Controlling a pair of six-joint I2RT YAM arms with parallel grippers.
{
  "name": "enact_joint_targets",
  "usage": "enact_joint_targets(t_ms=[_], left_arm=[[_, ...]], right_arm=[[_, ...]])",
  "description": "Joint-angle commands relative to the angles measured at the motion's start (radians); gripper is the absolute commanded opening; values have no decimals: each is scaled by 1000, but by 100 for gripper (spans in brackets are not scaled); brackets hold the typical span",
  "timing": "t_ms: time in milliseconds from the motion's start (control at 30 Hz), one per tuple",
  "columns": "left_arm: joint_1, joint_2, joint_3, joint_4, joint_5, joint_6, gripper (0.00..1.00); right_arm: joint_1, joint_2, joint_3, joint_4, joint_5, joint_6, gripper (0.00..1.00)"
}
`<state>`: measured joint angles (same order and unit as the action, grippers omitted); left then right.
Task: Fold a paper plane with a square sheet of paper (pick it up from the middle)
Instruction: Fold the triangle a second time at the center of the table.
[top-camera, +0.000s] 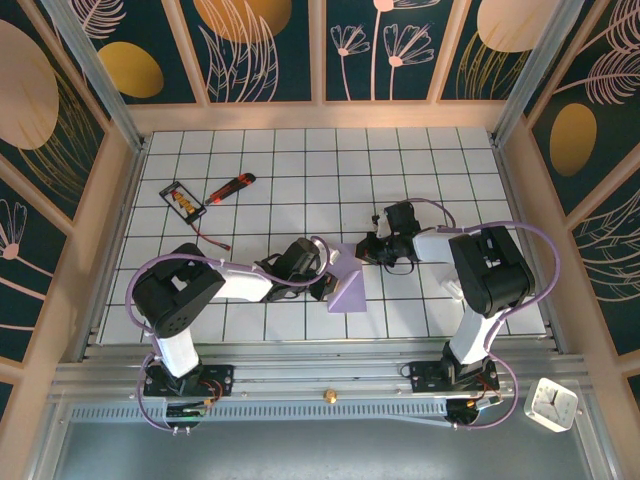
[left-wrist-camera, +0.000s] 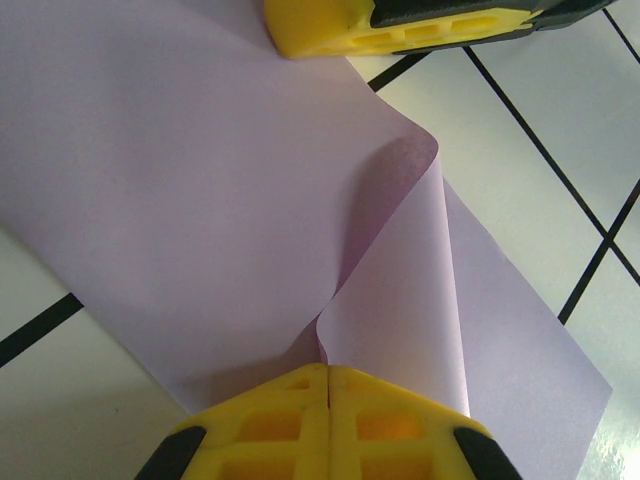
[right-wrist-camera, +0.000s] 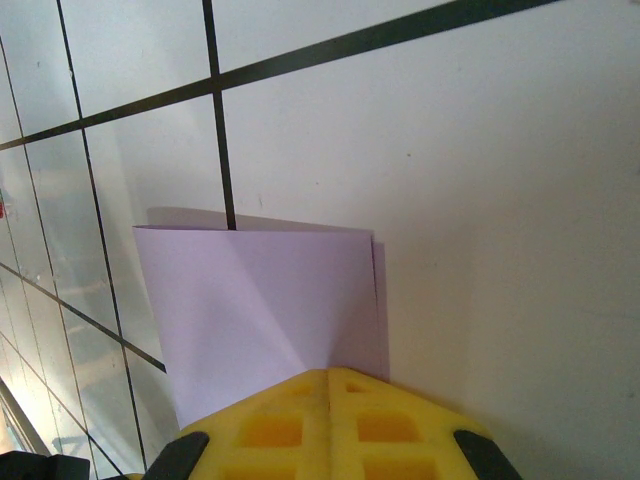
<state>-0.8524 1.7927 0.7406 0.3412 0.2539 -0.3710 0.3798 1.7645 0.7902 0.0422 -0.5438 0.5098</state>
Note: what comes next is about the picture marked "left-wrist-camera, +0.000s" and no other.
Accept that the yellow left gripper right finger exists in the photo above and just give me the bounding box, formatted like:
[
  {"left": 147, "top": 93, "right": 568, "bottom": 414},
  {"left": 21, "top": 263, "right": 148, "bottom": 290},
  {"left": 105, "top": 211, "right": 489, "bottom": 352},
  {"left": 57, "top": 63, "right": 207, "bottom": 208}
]
[{"left": 328, "top": 364, "right": 521, "bottom": 480}]

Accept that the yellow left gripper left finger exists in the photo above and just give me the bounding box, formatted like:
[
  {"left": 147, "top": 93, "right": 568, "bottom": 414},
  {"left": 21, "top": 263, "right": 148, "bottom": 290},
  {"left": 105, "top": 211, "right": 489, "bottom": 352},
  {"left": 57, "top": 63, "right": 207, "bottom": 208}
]
[{"left": 134, "top": 363, "right": 331, "bottom": 480}]

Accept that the lilac paper sheet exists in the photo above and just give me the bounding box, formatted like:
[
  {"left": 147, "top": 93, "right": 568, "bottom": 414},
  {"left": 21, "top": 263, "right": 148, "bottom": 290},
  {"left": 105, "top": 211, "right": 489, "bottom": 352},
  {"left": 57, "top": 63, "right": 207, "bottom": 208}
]
[{"left": 0, "top": 0, "right": 614, "bottom": 437}]

